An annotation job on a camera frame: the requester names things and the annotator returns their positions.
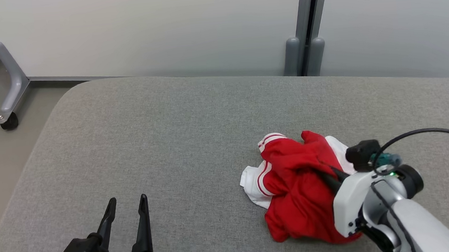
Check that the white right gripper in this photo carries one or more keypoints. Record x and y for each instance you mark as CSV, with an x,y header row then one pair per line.
x,y
347,204

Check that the red jersey with white sleeves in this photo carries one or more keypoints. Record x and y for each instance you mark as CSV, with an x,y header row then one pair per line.
x,y
294,185

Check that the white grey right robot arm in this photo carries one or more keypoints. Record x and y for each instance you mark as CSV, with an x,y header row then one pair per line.
x,y
420,222

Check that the grey rounded partition foot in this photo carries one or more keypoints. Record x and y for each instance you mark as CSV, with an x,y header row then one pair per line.
x,y
292,57
316,57

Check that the black caster wheel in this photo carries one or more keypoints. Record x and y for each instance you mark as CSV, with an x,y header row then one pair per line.
x,y
9,122

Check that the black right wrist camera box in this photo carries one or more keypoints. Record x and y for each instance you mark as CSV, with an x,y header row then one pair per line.
x,y
361,154

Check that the grey partition upright post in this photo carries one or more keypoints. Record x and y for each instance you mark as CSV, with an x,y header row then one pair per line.
x,y
305,5

